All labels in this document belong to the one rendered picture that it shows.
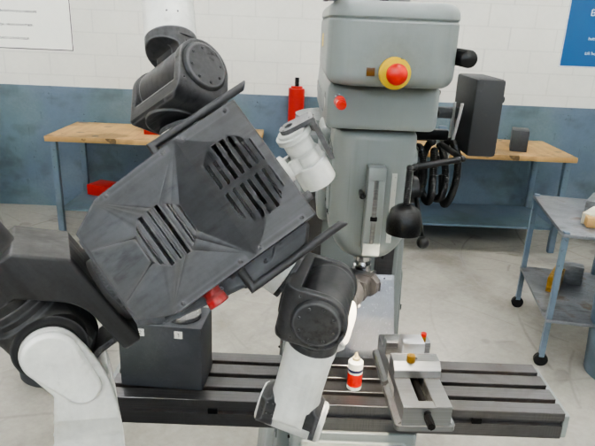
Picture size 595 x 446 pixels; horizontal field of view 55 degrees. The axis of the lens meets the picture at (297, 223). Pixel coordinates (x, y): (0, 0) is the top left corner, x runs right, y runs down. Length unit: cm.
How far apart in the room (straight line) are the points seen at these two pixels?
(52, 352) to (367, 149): 77
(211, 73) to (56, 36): 508
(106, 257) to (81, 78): 516
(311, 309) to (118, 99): 509
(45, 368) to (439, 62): 87
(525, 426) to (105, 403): 111
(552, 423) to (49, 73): 531
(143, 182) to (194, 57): 24
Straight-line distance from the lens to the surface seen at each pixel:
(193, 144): 80
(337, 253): 187
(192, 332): 150
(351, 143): 130
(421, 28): 116
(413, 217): 116
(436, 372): 157
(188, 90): 92
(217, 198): 78
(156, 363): 158
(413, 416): 148
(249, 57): 558
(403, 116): 126
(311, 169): 99
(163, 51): 104
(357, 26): 114
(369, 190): 128
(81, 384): 96
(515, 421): 169
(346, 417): 158
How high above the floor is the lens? 184
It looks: 19 degrees down
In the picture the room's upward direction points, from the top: 2 degrees clockwise
